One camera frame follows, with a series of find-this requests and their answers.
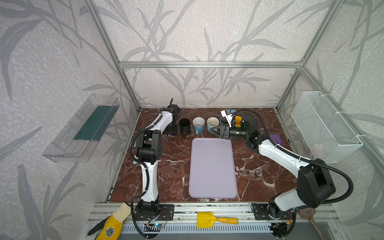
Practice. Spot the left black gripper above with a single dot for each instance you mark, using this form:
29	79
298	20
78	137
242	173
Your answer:
172	129

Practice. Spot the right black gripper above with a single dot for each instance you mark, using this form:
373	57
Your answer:
225	132

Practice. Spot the light blue mug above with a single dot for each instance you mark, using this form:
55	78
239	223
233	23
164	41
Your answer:
212	122

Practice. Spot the black ceramic mug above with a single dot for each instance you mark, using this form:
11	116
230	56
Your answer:
185	127

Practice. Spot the teal blue mug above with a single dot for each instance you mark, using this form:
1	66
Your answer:
199	124

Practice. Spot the yellow ceramic mug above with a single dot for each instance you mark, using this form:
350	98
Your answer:
238	121

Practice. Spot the grey ceramic mug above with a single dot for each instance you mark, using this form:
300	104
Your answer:
223	121

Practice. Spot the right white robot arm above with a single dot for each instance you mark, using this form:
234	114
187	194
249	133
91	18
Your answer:
315	184

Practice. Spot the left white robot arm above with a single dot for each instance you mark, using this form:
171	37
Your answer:
146	150

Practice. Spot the lavender plastic tray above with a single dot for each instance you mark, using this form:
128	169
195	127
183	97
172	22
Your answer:
212	169

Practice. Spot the purple silicone spatula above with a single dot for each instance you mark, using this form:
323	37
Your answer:
276	138

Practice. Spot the green sponge sheet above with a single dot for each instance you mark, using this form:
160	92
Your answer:
97	123

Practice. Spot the yellow toy shovel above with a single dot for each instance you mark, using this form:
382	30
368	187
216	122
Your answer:
206	220

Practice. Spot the pink object in basket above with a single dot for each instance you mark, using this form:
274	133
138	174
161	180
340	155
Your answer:
318	151

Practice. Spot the brown slotted spatula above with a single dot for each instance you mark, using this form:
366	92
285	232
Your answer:
308	214

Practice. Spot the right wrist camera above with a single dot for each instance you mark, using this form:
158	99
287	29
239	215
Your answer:
228	114

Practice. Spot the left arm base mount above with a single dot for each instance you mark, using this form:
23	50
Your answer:
162	212

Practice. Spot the aluminium cage frame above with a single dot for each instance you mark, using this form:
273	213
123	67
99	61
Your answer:
345	62

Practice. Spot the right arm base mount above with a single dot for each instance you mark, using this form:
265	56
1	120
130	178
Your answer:
259	211

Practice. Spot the clear plastic wall shelf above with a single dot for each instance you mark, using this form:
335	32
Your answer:
64	149

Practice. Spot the white wire basket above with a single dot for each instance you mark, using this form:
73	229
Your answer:
320	123

